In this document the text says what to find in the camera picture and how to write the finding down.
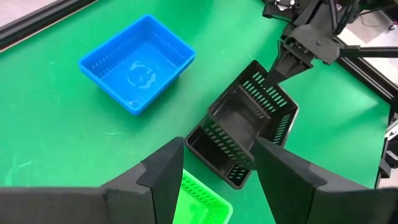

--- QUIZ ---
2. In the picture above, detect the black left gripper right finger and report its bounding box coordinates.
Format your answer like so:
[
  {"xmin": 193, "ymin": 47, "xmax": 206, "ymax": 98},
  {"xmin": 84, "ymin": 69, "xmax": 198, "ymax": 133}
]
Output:
[{"xmin": 252, "ymin": 138, "xmax": 398, "ymax": 224}]

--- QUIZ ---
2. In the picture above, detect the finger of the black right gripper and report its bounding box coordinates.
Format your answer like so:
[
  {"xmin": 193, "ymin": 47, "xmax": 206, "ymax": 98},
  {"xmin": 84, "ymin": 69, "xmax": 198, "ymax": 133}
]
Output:
[
  {"xmin": 290, "ymin": 58, "xmax": 314, "ymax": 79},
  {"xmin": 264, "ymin": 41, "xmax": 300, "ymax": 90}
]

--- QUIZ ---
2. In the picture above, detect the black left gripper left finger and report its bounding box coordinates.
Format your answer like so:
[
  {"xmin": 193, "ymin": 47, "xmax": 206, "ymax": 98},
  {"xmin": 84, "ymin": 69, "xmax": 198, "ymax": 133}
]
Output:
[{"xmin": 0, "ymin": 136, "xmax": 185, "ymax": 224}]

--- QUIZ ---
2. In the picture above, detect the black slotted plastic basket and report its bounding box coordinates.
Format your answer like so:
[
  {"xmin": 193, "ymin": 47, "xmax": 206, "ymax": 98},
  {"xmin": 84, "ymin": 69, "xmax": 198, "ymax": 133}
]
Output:
[
  {"xmin": 184, "ymin": 104, "xmax": 300, "ymax": 190},
  {"xmin": 200, "ymin": 59, "xmax": 299, "ymax": 171}
]

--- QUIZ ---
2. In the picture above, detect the green slotted plastic basket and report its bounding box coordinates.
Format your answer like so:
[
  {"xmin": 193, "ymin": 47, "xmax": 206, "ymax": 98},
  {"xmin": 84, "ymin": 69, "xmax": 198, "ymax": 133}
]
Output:
[{"xmin": 172, "ymin": 168, "xmax": 234, "ymax": 224}]

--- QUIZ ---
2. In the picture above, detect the blue slotted plastic basket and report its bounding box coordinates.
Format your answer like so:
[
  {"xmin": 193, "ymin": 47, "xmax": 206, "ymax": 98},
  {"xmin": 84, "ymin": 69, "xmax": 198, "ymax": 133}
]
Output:
[{"xmin": 78, "ymin": 14, "xmax": 197, "ymax": 116}]

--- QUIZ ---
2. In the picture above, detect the black metal rod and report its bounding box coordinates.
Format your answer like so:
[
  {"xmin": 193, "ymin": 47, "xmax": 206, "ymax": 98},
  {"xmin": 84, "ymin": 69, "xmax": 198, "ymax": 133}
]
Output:
[{"xmin": 338, "ymin": 45, "xmax": 398, "ymax": 59}]

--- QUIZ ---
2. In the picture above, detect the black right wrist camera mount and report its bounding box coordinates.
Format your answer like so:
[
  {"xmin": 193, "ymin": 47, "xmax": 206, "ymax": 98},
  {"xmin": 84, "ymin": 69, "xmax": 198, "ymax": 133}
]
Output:
[{"xmin": 262, "ymin": 0, "xmax": 301, "ymax": 23}]

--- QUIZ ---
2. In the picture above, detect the black table frame rail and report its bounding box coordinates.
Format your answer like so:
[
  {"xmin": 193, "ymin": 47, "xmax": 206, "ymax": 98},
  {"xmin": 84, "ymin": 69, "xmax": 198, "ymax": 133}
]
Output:
[
  {"xmin": 0, "ymin": 0, "xmax": 98, "ymax": 52},
  {"xmin": 335, "ymin": 57, "xmax": 398, "ymax": 104}
]

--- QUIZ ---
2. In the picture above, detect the black floor cable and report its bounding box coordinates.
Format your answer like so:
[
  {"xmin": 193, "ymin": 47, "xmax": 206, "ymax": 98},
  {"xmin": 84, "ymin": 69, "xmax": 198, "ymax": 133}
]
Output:
[{"xmin": 357, "ymin": 1, "xmax": 398, "ymax": 17}]

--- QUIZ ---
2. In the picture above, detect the black and silver frame bracket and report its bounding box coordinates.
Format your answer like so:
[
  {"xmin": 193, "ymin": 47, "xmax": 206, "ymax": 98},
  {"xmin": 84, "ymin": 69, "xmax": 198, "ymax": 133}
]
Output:
[{"xmin": 374, "ymin": 102, "xmax": 398, "ymax": 189}]

